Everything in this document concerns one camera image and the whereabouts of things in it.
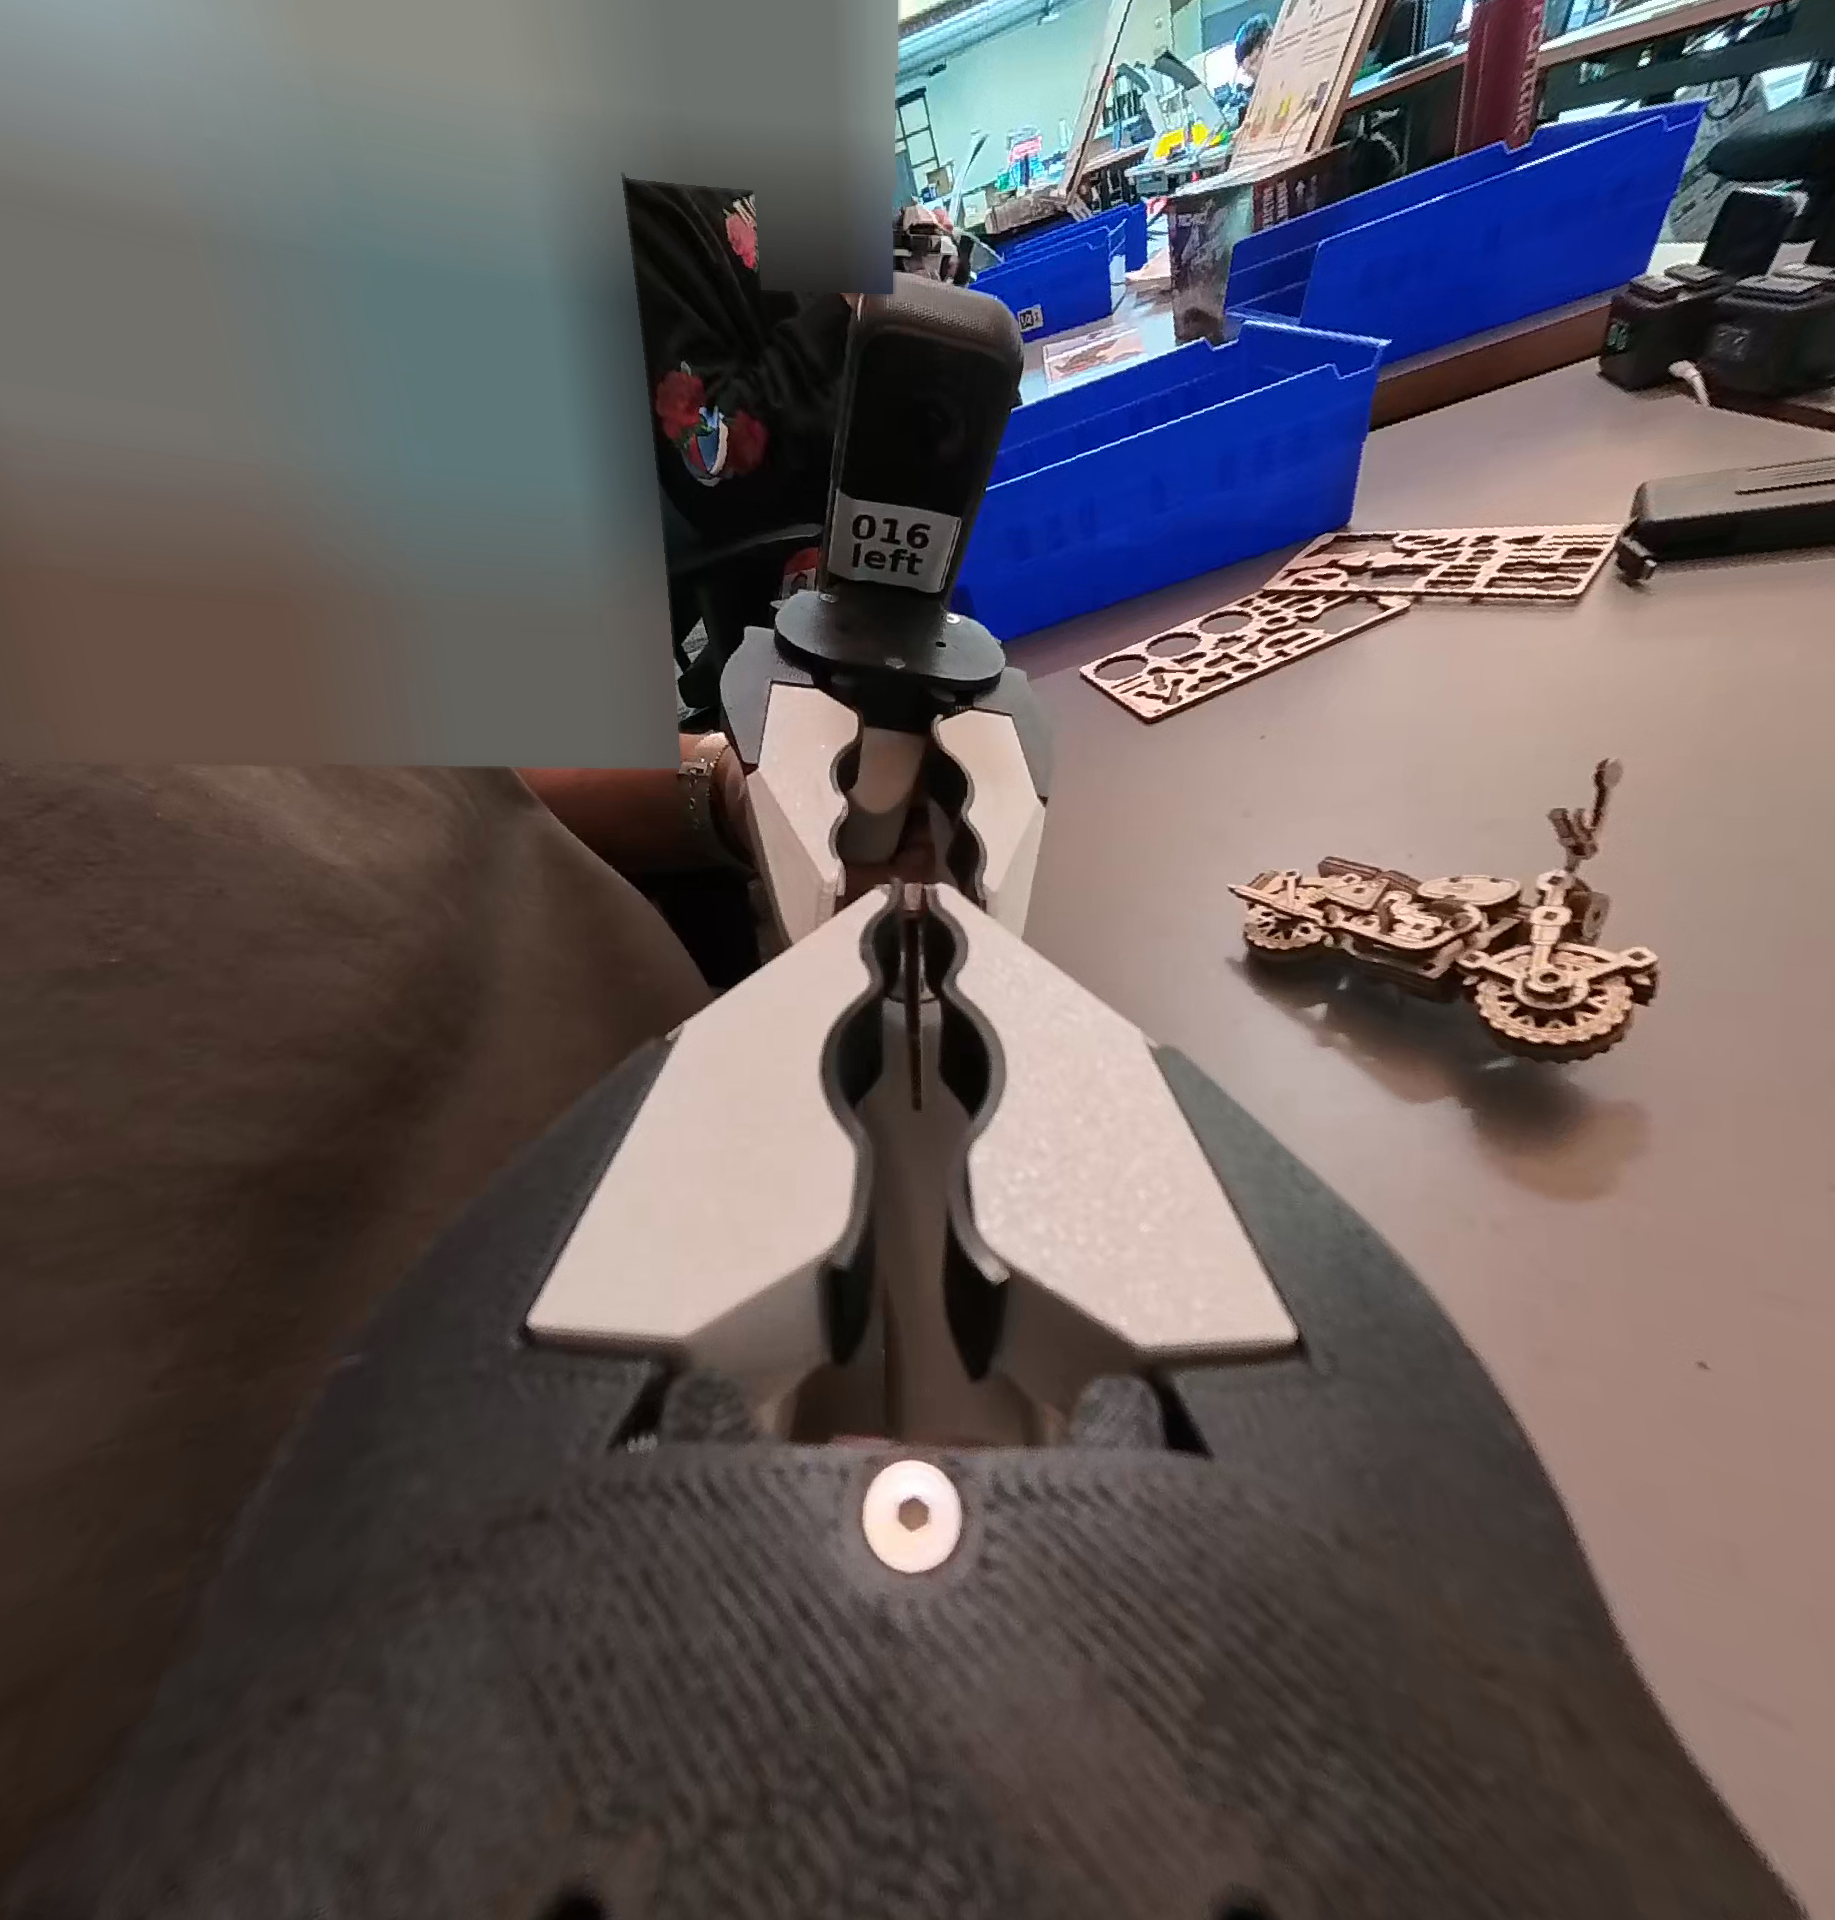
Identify long blue plastic bin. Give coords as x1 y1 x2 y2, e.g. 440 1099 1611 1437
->
1224 97 1710 369

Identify slotted wooden puzzle sheet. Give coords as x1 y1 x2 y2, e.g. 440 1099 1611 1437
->
1079 590 1418 732

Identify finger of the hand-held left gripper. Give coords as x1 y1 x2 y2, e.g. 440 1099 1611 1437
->
928 706 1042 939
749 682 871 964

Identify person's left forearm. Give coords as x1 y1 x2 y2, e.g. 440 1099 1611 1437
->
520 768 690 875

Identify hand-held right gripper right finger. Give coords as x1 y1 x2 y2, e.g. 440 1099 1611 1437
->
924 884 1301 1442

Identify person's left hand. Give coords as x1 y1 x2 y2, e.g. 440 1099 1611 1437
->
707 741 770 888

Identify dark red pillar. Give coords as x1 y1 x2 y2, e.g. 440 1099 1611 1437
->
1453 0 1545 153

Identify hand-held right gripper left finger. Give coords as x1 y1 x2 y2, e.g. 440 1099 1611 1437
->
524 882 920 1442

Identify black flat device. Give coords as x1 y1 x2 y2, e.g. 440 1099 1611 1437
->
1614 448 1835 587

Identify small dark printed box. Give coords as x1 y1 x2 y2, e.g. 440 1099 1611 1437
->
1168 179 1257 344

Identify wooden gear wheel model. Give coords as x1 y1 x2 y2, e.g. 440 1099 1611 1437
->
1459 756 1663 1067

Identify grey desk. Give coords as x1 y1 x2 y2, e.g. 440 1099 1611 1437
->
993 352 1835 1920

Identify black battery charger dock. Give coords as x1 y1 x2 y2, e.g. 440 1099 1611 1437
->
1599 187 1835 408

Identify tan printed product box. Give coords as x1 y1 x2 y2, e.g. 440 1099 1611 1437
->
1224 0 1385 173

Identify large emptied wooden puzzle sheet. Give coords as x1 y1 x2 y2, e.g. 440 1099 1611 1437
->
1278 522 1627 604

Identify small blue plastic bin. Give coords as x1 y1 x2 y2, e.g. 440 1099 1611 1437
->
969 202 1151 338

